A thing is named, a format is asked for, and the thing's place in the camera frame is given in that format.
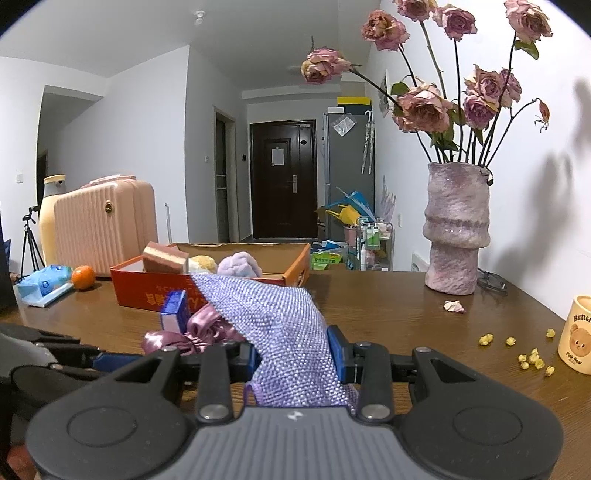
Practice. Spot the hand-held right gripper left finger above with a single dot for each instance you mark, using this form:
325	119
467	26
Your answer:
240	364

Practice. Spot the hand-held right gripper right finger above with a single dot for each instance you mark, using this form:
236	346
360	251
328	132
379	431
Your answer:
340	355

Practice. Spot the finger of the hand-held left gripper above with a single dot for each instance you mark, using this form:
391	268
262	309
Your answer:
111	361
46	337

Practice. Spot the purple knitted cloth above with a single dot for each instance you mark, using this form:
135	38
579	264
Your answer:
277	332

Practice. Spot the red cardboard box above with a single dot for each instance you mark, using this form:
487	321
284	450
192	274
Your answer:
138	290

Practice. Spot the purple fluffy sock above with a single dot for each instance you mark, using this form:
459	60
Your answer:
240	265

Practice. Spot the cream plush toy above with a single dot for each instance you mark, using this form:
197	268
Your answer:
203	264

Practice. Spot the pink and cream layered sponge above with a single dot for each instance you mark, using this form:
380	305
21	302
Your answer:
164	259

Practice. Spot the blue tissue pack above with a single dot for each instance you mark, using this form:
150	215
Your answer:
44	285

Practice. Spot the orange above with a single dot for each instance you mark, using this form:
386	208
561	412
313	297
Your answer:
83	277

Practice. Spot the small blue box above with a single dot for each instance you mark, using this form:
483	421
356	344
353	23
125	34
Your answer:
174	309

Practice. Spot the green packet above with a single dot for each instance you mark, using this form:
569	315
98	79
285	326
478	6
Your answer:
327	260

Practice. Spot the yellow bottle with grey lid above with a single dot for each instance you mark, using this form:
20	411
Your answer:
46	221

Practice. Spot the white trolley with bottles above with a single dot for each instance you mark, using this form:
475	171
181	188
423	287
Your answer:
374	244

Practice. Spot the pink bucket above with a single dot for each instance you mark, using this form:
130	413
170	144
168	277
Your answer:
350	234

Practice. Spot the fallen pink petal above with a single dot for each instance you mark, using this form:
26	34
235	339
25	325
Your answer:
454	307

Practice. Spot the black tripod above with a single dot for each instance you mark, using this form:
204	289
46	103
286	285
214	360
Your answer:
29	214

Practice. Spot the pink ribbed suitcase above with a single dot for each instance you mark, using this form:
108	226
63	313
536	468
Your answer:
101	226

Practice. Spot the scattered yellow crumbs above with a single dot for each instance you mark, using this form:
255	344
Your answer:
485	340

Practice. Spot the pile of blue yellow bags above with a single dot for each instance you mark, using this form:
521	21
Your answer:
346	207

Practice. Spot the dark brown door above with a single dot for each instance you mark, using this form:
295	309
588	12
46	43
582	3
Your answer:
268	203

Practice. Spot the pink textured vase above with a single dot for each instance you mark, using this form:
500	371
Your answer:
455	230

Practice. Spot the black eyeglasses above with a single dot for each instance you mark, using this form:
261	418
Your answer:
496	280

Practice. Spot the grey refrigerator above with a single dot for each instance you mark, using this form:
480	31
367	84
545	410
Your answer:
341	175

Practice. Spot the dark side doorway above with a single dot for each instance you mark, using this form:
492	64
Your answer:
224	184

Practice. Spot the white paper notice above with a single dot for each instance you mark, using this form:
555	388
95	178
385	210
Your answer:
277	156

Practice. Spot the white folded umbrella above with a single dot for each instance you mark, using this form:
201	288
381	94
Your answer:
368	143

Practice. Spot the clear plastic bag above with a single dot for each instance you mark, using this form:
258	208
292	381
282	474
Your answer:
344	125

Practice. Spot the cream bear mug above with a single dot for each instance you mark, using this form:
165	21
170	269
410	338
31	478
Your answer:
575	337

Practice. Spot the yellow flat box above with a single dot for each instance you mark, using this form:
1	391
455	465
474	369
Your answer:
353	102

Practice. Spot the bunch of dried pink roses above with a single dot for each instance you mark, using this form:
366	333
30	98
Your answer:
422	108

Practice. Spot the white smoke detector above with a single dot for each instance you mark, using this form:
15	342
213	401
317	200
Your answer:
200	17

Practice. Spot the purple wall decal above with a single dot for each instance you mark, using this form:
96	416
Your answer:
387	201

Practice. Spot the wall picture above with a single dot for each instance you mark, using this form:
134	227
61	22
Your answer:
384	99

